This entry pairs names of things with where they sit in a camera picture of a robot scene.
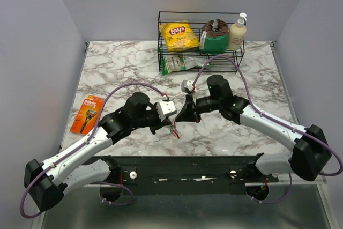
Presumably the yellow Lays chips bag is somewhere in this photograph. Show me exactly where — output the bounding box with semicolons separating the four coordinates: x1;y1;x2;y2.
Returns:
159;20;200;52

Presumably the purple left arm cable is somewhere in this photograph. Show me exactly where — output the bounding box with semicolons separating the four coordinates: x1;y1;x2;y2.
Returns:
20;82;169;219

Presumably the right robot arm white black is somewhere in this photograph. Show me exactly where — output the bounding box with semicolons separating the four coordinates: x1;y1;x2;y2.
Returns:
176;75;332;182

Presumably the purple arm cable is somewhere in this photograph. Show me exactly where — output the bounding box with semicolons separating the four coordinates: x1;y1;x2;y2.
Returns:
20;82;169;219
191;54;343;204

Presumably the black wire rack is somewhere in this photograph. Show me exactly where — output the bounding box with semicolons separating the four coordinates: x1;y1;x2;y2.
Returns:
157;11;245;75

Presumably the orange Gillette razor box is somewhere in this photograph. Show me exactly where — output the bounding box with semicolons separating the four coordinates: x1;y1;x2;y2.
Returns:
70;95;103;135

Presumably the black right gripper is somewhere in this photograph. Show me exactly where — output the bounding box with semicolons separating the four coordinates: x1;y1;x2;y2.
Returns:
175;94;222;123

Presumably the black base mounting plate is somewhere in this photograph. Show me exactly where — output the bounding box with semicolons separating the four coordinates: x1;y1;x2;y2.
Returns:
85;156;289;196

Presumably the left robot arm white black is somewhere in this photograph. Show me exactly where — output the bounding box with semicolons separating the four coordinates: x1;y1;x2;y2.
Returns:
21;92;177;212

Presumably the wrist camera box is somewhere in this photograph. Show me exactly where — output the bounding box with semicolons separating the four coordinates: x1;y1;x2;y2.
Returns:
181;80;196;93
156;101;177;121

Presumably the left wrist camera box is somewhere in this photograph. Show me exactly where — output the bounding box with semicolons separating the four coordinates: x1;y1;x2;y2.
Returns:
156;101;177;121

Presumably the aluminium frame rail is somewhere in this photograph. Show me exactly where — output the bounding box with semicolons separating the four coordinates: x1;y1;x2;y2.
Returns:
42;162;328;187

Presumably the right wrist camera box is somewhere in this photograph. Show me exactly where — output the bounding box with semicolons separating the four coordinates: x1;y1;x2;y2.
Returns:
181;80;196;93

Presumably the cream pump lotion bottle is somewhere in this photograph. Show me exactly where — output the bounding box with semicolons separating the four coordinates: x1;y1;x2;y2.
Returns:
228;12;247;51

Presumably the green brown coffee bag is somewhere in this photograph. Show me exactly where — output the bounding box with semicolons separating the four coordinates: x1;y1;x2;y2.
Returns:
199;19;229;55

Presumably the key with red tag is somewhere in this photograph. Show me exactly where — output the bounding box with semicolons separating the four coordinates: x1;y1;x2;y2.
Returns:
173;131;180;139

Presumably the green white snack packet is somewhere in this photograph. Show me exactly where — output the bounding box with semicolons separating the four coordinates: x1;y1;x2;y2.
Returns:
161;55;207;75

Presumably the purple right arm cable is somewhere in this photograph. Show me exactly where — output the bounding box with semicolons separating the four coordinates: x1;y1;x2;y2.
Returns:
191;54;343;204

